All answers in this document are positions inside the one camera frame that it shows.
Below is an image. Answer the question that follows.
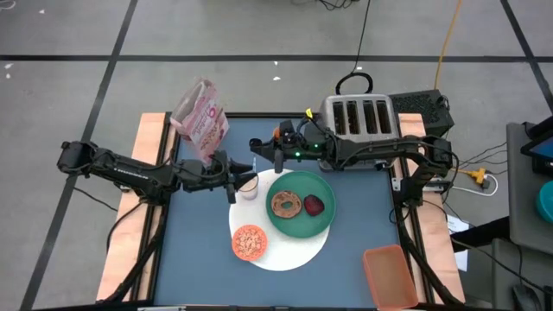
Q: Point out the black computer mouse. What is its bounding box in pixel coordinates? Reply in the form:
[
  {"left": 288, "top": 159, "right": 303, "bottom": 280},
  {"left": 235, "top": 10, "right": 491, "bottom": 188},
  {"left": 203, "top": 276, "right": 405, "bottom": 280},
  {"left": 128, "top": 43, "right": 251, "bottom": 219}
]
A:
[{"left": 511, "top": 283, "right": 542, "bottom": 311}]

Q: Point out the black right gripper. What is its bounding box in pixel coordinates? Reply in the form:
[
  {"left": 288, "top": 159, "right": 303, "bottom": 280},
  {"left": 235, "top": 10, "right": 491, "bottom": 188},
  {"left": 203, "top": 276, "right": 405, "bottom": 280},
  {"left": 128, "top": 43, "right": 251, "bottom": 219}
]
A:
[{"left": 250, "top": 120, "right": 332, "bottom": 175}]

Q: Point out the cereal pieces heap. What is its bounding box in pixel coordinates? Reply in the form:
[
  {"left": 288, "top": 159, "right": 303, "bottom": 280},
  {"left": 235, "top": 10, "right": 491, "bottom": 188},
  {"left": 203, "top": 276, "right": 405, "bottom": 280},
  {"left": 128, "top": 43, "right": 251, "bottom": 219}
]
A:
[{"left": 235, "top": 227, "right": 265, "bottom": 259}]

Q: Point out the white paper sheet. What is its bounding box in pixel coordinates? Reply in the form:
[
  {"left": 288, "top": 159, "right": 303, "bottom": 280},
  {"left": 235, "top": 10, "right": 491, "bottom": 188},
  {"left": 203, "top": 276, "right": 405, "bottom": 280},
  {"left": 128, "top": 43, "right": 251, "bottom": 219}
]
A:
[{"left": 446, "top": 213, "right": 471, "bottom": 271}]

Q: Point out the teal round object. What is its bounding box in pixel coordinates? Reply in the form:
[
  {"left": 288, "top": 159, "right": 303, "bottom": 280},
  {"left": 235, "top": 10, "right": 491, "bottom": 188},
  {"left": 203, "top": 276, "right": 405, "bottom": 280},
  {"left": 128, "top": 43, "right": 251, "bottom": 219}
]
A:
[{"left": 536, "top": 180, "right": 553, "bottom": 225}]

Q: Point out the green round plate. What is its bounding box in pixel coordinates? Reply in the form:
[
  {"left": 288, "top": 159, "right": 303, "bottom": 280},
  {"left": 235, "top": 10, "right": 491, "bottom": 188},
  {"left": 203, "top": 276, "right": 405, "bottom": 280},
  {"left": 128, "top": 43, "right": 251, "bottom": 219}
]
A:
[{"left": 265, "top": 169, "right": 338, "bottom": 240}]

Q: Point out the black electronics box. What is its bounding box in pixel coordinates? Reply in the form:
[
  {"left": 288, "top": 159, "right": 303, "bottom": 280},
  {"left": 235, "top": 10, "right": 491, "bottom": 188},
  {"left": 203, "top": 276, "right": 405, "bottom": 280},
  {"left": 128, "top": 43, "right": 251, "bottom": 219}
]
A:
[{"left": 387, "top": 89, "right": 456, "bottom": 146}]

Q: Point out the brown toasted bagel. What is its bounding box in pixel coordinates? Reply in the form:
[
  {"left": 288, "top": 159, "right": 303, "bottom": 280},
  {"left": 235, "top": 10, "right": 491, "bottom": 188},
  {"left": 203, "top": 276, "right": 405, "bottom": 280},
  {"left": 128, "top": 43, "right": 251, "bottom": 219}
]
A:
[{"left": 270, "top": 190, "right": 304, "bottom": 220}]

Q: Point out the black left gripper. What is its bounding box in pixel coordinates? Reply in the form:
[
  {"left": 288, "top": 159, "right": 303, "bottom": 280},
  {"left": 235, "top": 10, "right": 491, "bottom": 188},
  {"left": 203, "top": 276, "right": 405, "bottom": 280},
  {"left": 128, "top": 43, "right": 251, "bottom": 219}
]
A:
[{"left": 180, "top": 149, "right": 259, "bottom": 205}]

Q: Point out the pink strawberry yogurt cereal box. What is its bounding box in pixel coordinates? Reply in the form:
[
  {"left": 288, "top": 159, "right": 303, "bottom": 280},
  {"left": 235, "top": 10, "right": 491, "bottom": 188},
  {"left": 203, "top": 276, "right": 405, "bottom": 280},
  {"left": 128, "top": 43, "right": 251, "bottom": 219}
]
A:
[{"left": 168, "top": 77, "right": 231, "bottom": 166}]

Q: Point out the plywood table side board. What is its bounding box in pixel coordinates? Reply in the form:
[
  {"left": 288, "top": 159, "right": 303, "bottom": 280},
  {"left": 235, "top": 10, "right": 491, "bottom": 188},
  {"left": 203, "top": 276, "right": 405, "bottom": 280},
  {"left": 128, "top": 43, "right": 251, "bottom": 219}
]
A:
[
  {"left": 95, "top": 112, "right": 168, "bottom": 303},
  {"left": 396, "top": 112, "right": 467, "bottom": 303}
]

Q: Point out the red strawberry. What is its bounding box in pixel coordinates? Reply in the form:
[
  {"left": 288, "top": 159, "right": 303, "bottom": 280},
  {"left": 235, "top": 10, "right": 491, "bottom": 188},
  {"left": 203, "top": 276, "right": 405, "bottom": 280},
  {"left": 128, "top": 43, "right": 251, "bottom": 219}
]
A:
[{"left": 303, "top": 194, "right": 327, "bottom": 218}]

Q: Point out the white cable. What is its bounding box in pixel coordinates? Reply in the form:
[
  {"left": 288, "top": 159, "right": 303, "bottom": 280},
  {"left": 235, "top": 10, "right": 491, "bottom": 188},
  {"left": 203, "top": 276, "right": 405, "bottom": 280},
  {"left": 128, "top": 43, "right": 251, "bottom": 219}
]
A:
[{"left": 448, "top": 175, "right": 500, "bottom": 198}]

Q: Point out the blue white patterned bowl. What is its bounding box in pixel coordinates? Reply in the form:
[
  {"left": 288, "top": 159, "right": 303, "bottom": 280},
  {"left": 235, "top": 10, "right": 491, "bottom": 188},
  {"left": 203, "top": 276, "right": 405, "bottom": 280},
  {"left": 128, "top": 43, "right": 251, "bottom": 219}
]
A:
[{"left": 231, "top": 224, "right": 269, "bottom": 263}]

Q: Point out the yellow cable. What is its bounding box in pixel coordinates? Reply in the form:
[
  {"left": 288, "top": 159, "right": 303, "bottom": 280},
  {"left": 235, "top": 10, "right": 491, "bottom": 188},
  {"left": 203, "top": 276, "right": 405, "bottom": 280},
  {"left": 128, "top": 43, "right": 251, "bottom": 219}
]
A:
[{"left": 433, "top": 0, "right": 464, "bottom": 91}]

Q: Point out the yellow power plug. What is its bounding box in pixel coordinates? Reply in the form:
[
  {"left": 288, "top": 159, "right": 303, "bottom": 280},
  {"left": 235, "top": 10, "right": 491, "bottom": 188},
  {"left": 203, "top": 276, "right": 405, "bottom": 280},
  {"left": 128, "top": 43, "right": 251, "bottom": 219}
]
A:
[{"left": 467, "top": 168, "right": 488, "bottom": 186}]

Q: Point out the grey desk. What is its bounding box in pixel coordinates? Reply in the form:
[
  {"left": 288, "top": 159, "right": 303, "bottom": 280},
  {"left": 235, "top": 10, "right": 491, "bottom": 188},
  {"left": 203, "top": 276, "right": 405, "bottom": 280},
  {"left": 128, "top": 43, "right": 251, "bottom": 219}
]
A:
[{"left": 505, "top": 122, "right": 553, "bottom": 257}]

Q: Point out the silver four-slot toaster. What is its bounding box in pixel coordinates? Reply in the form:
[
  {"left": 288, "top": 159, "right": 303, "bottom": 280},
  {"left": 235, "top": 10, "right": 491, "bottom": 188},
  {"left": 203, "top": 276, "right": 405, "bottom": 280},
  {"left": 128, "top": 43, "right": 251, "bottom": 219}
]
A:
[{"left": 316, "top": 93, "right": 401, "bottom": 172}]

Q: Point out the orange plastic container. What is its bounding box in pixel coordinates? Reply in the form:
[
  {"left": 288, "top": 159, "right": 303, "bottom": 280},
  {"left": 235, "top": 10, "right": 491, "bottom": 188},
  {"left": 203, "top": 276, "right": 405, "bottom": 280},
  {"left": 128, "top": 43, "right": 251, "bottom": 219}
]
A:
[{"left": 361, "top": 244, "right": 420, "bottom": 311}]

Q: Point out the clear drinking glass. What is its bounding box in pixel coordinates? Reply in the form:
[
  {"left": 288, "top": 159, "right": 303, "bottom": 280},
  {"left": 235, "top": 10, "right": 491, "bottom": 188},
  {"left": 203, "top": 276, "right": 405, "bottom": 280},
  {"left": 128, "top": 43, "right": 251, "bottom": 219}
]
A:
[{"left": 239, "top": 170, "right": 261, "bottom": 201}]

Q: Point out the round white woven placemat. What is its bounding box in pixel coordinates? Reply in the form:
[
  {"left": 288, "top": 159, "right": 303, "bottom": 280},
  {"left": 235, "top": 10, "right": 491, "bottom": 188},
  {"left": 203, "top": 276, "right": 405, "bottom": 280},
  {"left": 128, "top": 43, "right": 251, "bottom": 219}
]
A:
[{"left": 228, "top": 168, "right": 332, "bottom": 273}]

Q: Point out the black tablet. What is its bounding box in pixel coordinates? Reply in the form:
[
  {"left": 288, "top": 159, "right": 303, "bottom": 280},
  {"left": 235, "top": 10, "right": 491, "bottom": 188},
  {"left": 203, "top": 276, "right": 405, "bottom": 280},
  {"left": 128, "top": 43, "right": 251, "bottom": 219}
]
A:
[{"left": 520, "top": 124, "right": 553, "bottom": 176}]

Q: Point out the black toaster cable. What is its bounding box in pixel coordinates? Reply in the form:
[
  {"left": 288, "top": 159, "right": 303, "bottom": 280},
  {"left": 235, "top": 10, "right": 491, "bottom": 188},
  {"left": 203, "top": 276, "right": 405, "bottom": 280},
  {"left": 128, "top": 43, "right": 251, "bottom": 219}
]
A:
[{"left": 334, "top": 0, "right": 374, "bottom": 97}]

